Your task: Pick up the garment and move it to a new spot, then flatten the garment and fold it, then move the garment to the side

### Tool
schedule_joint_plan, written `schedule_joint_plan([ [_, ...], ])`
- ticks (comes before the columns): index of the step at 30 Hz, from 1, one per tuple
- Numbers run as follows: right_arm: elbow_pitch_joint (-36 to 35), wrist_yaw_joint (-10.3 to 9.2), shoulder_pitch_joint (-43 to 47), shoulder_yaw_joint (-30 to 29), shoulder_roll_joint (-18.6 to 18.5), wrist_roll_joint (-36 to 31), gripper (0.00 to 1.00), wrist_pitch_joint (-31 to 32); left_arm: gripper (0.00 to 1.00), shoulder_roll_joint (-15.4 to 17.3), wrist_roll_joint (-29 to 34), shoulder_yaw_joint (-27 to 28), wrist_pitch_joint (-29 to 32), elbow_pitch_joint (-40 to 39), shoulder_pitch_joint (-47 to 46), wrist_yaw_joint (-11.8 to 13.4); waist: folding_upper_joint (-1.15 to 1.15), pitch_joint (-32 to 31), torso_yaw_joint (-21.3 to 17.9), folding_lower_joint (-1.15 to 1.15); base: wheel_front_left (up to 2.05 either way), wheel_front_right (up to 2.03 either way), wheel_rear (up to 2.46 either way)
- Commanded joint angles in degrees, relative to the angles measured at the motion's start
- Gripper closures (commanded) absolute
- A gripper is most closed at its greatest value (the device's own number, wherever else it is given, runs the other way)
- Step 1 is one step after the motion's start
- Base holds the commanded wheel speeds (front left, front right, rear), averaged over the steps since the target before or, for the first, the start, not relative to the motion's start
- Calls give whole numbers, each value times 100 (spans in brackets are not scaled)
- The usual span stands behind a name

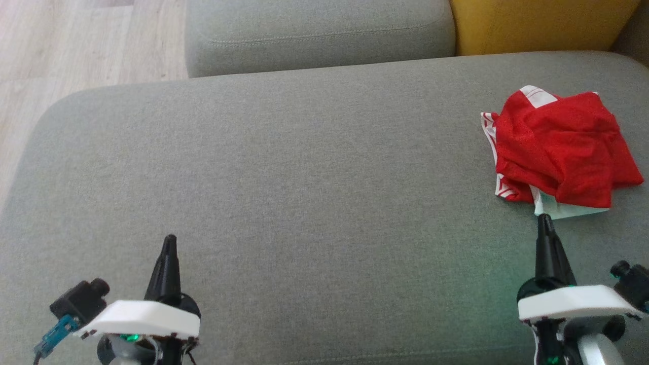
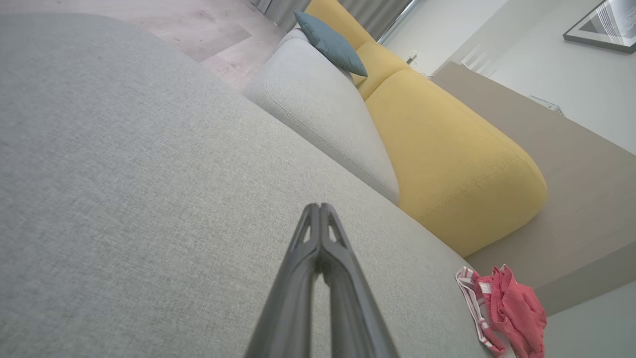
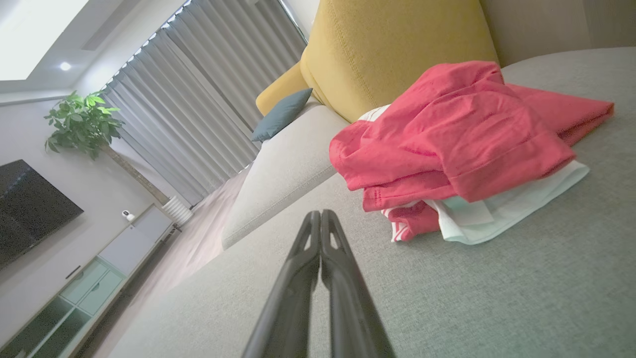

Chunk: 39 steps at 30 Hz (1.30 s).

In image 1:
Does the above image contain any yellow sofa backrest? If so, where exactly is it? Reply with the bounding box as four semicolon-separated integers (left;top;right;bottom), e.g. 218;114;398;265
449;0;640;56

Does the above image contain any grey sofa seat cushion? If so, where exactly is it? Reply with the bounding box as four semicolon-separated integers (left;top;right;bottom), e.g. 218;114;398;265
185;0;456;78

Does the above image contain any red and white jersey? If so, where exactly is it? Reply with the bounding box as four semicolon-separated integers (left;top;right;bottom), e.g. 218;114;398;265
480;85;644;220

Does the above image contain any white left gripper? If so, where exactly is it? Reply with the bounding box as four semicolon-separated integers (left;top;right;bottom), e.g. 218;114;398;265
73;234;202;365

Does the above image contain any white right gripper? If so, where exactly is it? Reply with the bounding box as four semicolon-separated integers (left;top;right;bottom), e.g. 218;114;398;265
516;213;643;365

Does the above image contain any large grey sofa ottoman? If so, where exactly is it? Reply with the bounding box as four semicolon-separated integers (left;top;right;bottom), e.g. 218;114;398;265
0;51;649;365

